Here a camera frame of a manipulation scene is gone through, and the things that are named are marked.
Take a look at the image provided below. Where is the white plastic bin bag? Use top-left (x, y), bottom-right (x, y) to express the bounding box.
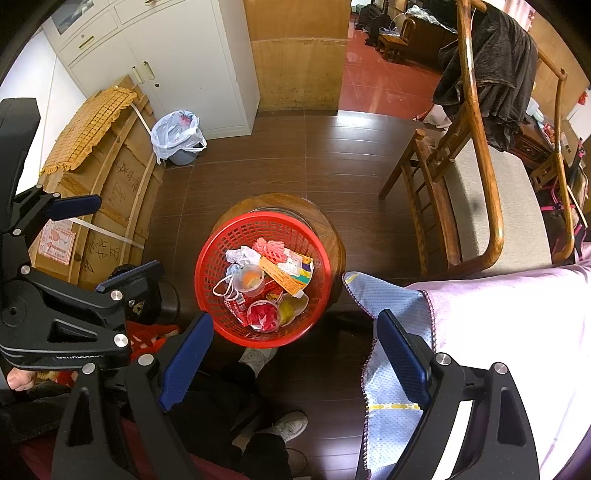
top-left (151, 110), bottom-right (208, 164)

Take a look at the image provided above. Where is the person's left hand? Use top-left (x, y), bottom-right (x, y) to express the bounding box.
top-left (6, 368), bottom-right (38, 392)

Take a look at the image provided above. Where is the light blue face mask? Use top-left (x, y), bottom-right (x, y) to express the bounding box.
top-left (212, 263), bottom-right (245, 301)

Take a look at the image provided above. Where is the red plastic mesh basket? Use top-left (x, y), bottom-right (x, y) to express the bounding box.
top-left (194, 212), bottom-right (333, 347)

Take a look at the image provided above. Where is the colourful printed carton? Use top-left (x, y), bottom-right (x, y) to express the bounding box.
top-left (281, 249), bottom-right (315, 284)

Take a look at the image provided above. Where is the white tissue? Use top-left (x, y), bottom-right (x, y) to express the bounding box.
top-left (225, 246), bottom-right (259, 266)

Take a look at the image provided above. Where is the red patterned cloth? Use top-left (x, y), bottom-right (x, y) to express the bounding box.
top-left (124, 320), bottom-right (182, 358)

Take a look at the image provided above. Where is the pink folding frame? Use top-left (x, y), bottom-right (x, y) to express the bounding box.
top-left (542, 182), bottom-right (586, 266)

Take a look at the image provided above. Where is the light blue dotted cloth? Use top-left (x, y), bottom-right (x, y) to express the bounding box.
top-left (342, 271), bottom-right (437, 480)

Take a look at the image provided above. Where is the round wooden stool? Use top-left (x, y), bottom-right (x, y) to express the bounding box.
top-left (210, 193), bottom-right (346, 324)

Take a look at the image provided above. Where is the cardboard box with mat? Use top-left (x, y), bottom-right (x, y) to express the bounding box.
top-left (28, 76), bottom-right (164, 284)

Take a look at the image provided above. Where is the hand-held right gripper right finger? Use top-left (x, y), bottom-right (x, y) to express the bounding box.
top-left (376, 308), bottom-right (541, 480)

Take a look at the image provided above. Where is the purple tablecloth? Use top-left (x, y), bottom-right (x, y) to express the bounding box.
top-left (406, 265), bottom-right (591, 480)

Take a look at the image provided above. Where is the person's black trouser leg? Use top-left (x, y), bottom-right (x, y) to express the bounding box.
top-left (240, 431), bottom-right (294, 480)
top-left (171, 362), bottom-right (259, 444)

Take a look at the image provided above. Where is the red white lattice wrapper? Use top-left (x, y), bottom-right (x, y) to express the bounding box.
top-left (253, 237), bottom-right (289, 264)

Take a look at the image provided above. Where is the white red printed packet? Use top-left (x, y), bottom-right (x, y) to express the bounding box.
top-left (224, 295), bottom-right (252, 324)

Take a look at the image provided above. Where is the carved wooden chair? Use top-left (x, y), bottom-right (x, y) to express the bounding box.
top-left (378, 16), bottom-right (413, 63)

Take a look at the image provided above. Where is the grey waste bin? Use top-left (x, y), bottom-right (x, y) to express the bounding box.
top-left (167, 141), bottom-right (206, 166)

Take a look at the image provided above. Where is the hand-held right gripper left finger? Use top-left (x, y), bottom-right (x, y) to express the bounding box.
top-left (52, 311), bottom-right (214, 480)

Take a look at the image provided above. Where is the orange paper packet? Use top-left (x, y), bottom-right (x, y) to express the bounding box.
top-left (259, 256), bottom-right (305, 296)

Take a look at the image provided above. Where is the yellow wrapper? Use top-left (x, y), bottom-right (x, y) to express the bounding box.
top-left (277, 293), bottom-right (309, 326)

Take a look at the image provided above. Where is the wooden armchair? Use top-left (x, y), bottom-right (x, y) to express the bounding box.
top-left (379, 0), bottom-right (568, 278)

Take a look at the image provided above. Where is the clear cup with red scraps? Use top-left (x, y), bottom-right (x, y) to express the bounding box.
top-left (246, 299), bottom-right (282, 332)

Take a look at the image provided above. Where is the white metal cabinet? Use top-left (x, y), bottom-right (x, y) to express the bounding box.
top-left (44, 0), bottom-right (262, 141)

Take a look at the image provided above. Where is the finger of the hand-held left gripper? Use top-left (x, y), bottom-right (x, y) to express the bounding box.
top-left (9, 185), bottom-right (102, 236)
top-left (95, 260), bottom-right (165, 308)

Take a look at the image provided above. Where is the dark wooden side table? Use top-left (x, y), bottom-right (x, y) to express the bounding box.
top-left (517, 117), bottom-right (571, 174)

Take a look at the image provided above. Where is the dark brown garment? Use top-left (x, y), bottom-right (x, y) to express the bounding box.
top-left (433, 4), bottom-right (540, 151)

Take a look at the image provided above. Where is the yellow woven mat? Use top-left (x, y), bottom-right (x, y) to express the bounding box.
top-left (39, 86), bottom-right (138, 176)

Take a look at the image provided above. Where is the black round object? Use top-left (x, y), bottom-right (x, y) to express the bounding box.
top-left (104, 263), bottom-right (182, 326)

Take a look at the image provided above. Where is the beige seat cushion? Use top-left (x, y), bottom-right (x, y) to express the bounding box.
top-left (445, 138), bottom-right (552, 266)

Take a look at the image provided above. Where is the white sneaker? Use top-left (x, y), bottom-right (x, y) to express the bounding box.
top-left (239, 346), bottom-right (279, 376)
top-left (265, 411), bottom-right (308, 445)

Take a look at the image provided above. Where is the clear cup with orange peel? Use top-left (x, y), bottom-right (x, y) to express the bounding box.
top-left (232, 264), bottom-right (265, 295)

